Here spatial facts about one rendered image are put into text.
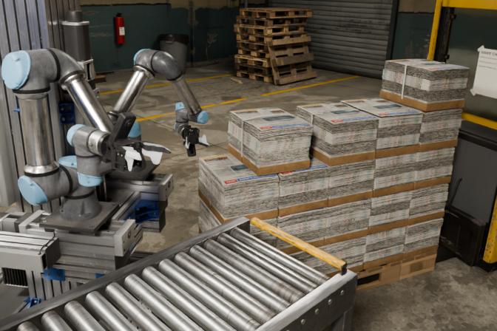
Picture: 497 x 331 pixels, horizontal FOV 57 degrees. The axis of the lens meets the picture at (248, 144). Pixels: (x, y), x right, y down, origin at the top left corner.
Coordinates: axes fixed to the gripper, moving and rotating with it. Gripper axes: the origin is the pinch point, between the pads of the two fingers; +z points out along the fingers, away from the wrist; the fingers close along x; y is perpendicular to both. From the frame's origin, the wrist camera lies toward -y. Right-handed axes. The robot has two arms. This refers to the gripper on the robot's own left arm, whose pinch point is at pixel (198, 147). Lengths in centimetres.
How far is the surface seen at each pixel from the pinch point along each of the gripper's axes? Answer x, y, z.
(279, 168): 26, 0, 43
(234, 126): 15.0, 14.1, 13.4
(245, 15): 294, 33, -600
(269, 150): 20.7, 10.3, 43.0
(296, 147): 36, 10, 42
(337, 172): 60, -6, 44
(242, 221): -7, -5, 75
